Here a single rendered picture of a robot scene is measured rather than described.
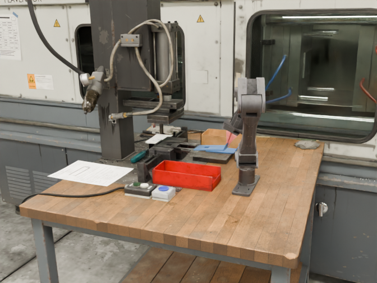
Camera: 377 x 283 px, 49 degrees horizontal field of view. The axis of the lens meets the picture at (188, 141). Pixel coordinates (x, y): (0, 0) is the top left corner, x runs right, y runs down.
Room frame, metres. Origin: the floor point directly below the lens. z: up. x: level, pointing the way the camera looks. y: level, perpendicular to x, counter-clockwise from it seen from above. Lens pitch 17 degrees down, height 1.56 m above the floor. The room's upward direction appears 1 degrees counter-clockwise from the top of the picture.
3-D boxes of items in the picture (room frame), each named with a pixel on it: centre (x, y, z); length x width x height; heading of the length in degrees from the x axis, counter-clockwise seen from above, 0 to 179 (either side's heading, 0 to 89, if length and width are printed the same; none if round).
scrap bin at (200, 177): (1.55, 0.01, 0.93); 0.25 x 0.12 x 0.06; 69
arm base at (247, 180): (1.51, -0.22, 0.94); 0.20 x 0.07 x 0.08; 159
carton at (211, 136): (2.00, -0.20, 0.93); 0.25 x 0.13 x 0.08; 69
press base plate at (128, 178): (1.85, 0.16, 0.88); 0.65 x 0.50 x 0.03; 159
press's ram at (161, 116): (1.81, 0.16, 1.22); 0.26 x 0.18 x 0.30; 69
